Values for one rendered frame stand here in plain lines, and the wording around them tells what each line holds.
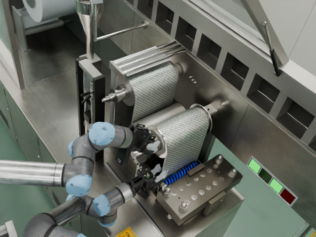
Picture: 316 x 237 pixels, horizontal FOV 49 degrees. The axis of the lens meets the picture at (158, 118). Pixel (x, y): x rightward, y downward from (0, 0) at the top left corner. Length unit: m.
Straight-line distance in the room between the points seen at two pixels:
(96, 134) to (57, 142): 0.79
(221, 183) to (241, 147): 0.20
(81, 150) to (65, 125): 0.82
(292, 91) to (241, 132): 0.34
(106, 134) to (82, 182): 0.16
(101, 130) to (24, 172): 0.27
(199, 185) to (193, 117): 0.33
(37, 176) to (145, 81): 0.62
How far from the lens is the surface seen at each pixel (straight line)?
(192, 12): 1.54
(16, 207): 2.78
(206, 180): 1.66
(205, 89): 1.61
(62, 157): 1.84
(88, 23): 1.80
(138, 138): 1.28
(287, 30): 4.14
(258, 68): 1.37
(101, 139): 1.12
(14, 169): 1.16
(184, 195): 1.59
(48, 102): 2.11
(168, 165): 1.54
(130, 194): 1.44
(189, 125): 1.47
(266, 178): 1.57
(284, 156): 1.46
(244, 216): 2.87
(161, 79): 1.54
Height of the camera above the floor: 2.36
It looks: 46 degrees down
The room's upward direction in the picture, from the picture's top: 10 degrees clockwise
